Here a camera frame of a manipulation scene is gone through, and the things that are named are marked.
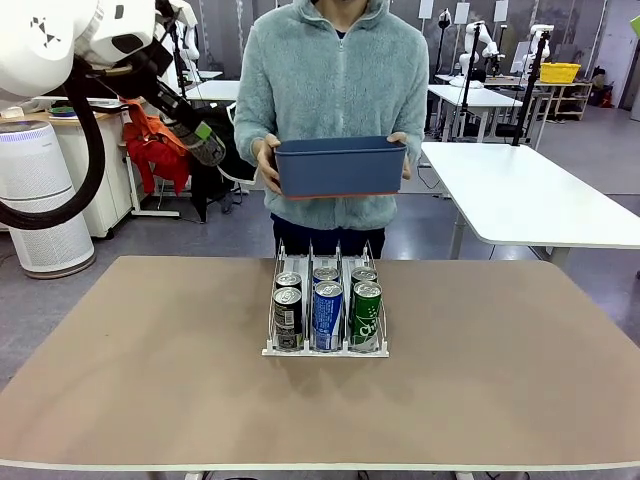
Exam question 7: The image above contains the black left arm cable bundle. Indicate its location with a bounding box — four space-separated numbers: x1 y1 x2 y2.
0 64 109 230

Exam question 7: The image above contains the person in teal fleece jacket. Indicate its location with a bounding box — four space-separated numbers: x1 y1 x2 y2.
233 0 430 259

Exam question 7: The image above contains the black coat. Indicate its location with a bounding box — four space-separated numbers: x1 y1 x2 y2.
189 102 261 224

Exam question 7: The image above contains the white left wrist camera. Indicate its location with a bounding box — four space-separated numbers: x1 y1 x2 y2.
164 0 195 24

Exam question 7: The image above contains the large white table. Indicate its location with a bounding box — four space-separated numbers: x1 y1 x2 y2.
419 142 640 269

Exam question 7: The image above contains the orange jacket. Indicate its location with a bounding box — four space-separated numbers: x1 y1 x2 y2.
122 97 194 196

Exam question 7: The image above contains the person's left hand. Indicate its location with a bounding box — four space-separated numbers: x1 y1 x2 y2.
387 131 414 184

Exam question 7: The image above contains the person's right forearm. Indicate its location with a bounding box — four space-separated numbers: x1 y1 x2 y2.
233 107 271 166

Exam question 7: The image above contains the white air purifier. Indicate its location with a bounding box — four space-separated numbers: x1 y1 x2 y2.
0 119 96 280

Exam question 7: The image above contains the person's left forearm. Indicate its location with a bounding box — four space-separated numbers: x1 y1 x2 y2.
399 99 430 166

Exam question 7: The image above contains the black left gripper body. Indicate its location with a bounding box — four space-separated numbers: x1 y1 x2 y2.
107 38 196 129

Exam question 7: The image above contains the white background table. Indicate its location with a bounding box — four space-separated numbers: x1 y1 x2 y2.
427 84 524 146
184 79 242 104

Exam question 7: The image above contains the white clear can dispenser rack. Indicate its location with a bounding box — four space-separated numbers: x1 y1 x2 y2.
261 237 390 359

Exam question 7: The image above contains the white desk cabinet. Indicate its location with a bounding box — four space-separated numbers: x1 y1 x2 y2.
52 107 136 239

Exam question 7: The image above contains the wooden shelf table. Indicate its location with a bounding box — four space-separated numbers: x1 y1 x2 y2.
534 79 594 121

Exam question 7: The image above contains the person's right hand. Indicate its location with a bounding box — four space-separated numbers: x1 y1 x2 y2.
256 134 284 196

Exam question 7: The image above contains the blue plastic bin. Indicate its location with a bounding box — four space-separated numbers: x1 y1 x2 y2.
273 135 406 201

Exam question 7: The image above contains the yellow plastic crate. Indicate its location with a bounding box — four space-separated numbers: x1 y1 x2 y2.
539 62 583 84

